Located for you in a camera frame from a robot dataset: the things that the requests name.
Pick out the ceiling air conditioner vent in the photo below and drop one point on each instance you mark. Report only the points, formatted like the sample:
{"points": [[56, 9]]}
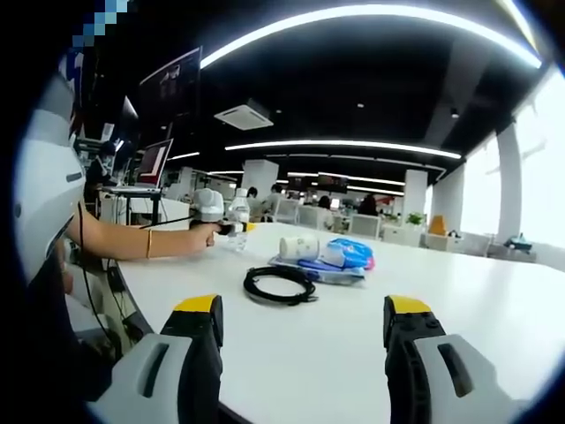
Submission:
{"points": [[243, 115]]}

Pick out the green potted plant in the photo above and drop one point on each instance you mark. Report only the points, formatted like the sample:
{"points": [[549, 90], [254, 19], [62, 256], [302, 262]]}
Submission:
{"points": [[416, 218]]}

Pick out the long ceiling light strip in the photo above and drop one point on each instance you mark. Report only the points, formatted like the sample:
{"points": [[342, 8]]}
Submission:
{"points": [[344, 144], [353, 12]]}

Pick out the white worn chest device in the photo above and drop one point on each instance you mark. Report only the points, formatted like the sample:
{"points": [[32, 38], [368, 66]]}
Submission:
{"points": [[48, 185]]}

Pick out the blue tissue pack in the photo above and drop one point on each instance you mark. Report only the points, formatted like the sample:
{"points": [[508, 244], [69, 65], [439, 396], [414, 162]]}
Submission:
{"points": [[348, 252]]}

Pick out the dark teal object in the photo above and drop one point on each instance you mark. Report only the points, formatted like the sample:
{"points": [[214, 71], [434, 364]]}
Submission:
{"points": [[521, 242]]}

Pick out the orange object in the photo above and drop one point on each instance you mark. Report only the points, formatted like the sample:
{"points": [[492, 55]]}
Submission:
{"points": [[438, 225]]}

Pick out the clear water bottle red label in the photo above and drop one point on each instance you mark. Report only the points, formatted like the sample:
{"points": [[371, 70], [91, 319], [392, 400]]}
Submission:
{"points": [[238, 212]]}

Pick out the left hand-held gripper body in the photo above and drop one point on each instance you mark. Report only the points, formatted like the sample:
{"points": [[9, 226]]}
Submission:
{"points": [[207, 205]]}

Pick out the hanging wall screen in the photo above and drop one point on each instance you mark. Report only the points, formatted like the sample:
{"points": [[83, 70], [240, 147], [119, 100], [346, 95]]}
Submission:
{"points": [[333, 182]]}

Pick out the person's left hand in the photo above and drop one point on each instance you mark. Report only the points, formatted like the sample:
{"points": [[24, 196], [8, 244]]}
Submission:
{"points": [[201, 242]]}

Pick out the open laptop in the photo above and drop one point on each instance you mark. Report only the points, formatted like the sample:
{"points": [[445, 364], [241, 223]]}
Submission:
{"points": [[152, 163]]}

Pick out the white tabletop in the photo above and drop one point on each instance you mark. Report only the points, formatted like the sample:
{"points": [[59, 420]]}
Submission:
{"points": [[335, 344]]}

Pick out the white office chair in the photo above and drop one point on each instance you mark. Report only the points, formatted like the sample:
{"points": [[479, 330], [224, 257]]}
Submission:
{"points": [[288, 211], [366, 226]]}

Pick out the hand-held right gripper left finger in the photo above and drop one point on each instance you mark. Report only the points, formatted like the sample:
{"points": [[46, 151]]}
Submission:
{"points": [[185, 366]]}

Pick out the cream paper cup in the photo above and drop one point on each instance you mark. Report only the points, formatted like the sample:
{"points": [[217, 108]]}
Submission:
{"points": [[298, 247]]}

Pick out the clear plastic bag blue item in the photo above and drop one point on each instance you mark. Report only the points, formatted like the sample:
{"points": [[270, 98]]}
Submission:
{"points": [[335, 276]]}

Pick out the large black monitor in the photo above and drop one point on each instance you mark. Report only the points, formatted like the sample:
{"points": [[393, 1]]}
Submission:
{"points": [[170, 88]]}

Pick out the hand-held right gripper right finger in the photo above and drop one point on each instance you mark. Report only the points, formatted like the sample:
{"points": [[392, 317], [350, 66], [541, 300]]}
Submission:
{"points": [[410, 375]]}

